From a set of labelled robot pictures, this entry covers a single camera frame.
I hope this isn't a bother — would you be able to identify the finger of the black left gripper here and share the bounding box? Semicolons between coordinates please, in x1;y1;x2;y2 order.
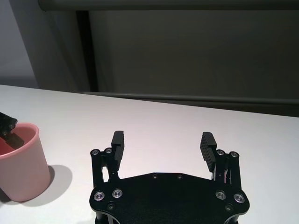
0;111;25;150

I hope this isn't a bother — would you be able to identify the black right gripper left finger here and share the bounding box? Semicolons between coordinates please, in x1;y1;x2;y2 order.
90;130;126;190

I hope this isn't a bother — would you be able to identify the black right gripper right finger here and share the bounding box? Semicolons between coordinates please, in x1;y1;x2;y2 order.
199;132;241;190

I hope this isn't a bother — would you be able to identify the pink plastic cup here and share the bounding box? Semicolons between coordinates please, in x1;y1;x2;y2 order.
0;123;51;203

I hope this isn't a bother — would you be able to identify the dark grey backdrop panel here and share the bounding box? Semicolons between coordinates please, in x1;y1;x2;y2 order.
88;9;299;100

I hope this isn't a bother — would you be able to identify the grey frame post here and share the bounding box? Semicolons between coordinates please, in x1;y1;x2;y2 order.
10;0;91;92

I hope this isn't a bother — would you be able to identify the thick grey frame pipe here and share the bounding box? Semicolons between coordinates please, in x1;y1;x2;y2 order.
38;0;299;11

